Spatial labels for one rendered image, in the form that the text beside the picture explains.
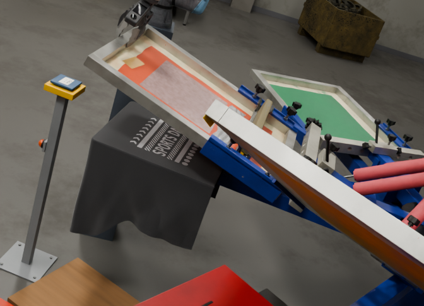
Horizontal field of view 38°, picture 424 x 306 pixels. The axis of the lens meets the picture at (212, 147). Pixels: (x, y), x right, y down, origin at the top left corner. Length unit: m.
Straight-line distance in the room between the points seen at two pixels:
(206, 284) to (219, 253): 2.07
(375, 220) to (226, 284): 0.54
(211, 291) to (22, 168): 2.49
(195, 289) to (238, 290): 0.11
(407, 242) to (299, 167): 0.23
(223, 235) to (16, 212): 1.19
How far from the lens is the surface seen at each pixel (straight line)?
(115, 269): 3.20
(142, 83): 2.20
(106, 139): 2.28
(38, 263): 3.13
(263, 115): 2.30
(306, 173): 1.13
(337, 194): 1.10
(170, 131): 2.48
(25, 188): 3.64
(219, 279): 1.52
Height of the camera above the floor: 2.01
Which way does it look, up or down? 25 degrees down
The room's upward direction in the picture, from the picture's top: 19 degrees clockwise
